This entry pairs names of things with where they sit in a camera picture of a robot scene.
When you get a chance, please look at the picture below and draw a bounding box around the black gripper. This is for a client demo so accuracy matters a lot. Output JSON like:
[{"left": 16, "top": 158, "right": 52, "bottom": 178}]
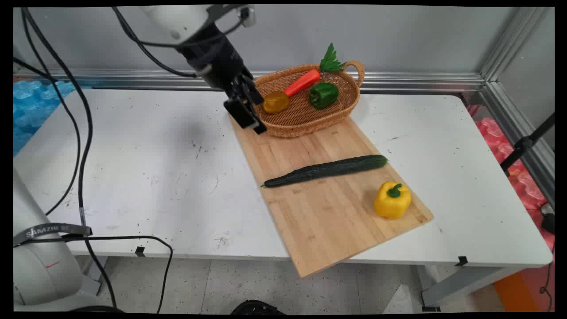
[{"left": 177, "top": 23, "right": 268, "bottom": 135}]

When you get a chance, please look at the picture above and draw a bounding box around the dark green cucumber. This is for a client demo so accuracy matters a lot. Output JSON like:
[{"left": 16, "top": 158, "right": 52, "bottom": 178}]
[{"left": 260, "top": 154, "right": 389, "bottom": 189}]

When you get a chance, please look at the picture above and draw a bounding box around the brownish yellow toy vegetable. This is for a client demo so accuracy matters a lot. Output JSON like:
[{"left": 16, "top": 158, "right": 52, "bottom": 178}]
[{"left": 263, "top": 90, "right": 290, "bottom": 115}]

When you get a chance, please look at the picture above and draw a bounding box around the woven wicker basket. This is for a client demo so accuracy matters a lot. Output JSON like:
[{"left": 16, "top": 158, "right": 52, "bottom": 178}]
[{"left": 252, "top": 61, "right": 365, "bottom": 139}]

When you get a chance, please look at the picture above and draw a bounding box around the orange toy carrot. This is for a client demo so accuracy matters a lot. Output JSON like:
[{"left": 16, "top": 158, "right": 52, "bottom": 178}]
[{"left": 283, "top": 43, "right": 346, "bottom": 97}]

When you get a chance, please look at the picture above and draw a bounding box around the green toy bell pepper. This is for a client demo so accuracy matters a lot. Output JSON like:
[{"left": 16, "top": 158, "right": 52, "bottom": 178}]
[{"left": 309, "top": 82, "right": 340, "bottom": 110}]

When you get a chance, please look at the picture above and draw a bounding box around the bamboo cutting board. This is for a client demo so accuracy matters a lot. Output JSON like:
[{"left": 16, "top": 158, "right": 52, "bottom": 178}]
[{"left": 229, "top": 112, "right": 435, "bottom": 279}]

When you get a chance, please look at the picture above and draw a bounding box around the yellow toy bell pepper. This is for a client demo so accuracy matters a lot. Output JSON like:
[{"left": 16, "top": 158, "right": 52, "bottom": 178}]
[{"left": 373, "top": 180, "right": 412, "bottom": 220}]

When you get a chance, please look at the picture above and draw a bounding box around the black round floor object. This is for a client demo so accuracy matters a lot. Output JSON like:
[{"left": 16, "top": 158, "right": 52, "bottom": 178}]
[{"left": 229, "top": 300, "right": 285, "bottom": 315}]

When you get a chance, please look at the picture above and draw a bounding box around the blue foam mat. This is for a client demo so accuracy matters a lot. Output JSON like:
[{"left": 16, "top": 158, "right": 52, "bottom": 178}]
[{"left": 13, "top": 79, "right": 92, "bottom": 156}]

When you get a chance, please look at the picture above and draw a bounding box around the black tripod stand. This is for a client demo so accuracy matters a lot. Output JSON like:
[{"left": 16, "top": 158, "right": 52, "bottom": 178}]
[{"left": 500, "top": 113, "right": 555, "bottom": 178}]

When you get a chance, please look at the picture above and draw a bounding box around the grey table leg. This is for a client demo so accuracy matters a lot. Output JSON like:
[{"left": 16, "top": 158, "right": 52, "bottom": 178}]
[{"left": 420, "top": 265, "right": 528, "bottom": 312}]

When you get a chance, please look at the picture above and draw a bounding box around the black plug box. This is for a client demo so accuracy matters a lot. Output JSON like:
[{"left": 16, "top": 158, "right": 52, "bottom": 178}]
[{"left": 540, "top": 203, "right": 555, "bottom": 235}]

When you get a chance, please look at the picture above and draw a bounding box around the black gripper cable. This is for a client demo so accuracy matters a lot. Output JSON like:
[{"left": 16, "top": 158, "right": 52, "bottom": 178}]
[{"left": 111, "top": 6, "right": 249, "bottom": 78}]

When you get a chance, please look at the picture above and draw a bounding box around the horizontal aluminium frame rail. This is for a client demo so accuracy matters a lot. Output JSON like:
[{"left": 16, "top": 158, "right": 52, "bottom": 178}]
[{"left": 13, "top": 68, "right": 484, "bottom": 93}]

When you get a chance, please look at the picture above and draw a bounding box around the thick black tagged cable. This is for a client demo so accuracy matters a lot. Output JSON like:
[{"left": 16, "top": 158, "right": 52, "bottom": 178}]
[{"left": 20, "top": 7, "right": 118, "bottom": 310}]

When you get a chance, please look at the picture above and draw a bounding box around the thin black hanging cable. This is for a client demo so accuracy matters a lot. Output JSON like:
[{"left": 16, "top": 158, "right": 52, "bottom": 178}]
[{"left": 27, "top": 9, "right": 82, "bottom": 216}]

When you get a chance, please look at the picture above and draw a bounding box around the black cable across floor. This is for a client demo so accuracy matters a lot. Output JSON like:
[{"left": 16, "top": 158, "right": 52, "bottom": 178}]
[{"left": 18, "top": 235, "right": 174, "bottom": 313}]

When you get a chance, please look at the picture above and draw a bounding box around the short black background cable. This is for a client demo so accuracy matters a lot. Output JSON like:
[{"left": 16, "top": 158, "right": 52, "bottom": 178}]
[{"left": 13, "top": 56, "right": 59, "bottom": 83}]

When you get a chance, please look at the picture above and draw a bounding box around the grey SAMZHE velcro strap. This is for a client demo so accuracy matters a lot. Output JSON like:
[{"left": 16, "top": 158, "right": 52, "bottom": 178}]
[{"left": 13, "top": 223, "right": 93, "bottom": 247}]

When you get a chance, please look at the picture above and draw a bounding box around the aluminium corner post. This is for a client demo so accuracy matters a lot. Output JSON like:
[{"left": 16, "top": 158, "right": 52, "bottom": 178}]
[{"left": 480, "top": 6, "right": 546, "bottom": 82}]

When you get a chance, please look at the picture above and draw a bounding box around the slanted aluminium side rail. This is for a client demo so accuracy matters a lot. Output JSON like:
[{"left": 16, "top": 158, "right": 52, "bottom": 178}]
[{"left": 479, "top": 80, "right": 555, "bottom": 210}]

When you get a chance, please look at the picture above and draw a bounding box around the thin black floor cable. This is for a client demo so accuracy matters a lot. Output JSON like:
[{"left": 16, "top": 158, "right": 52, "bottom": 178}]
[{"left": 539, "top": 248, "right": 555, "bottom": 311}]

